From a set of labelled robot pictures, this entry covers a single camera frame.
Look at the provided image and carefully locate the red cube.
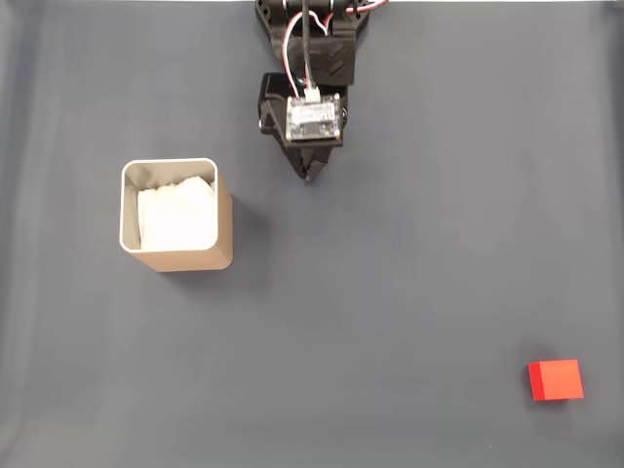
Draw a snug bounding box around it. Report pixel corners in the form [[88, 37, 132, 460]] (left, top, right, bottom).
[[527, 359, 585, 402]]

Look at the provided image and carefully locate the camera circuit board with mount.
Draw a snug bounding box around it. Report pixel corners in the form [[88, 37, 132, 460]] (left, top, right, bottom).
[[285, 90, 344, 146]]

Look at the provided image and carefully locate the black camera cable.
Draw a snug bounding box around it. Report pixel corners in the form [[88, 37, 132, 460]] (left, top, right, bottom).
[[299, 0, 323, 103]]

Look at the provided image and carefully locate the tan metal box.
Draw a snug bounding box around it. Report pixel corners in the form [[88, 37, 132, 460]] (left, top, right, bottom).
[[119, 157, 234, 273]]

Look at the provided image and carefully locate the red white servo wire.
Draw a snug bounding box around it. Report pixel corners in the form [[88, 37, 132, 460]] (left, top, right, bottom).
[[281, 0, 389, 98]]

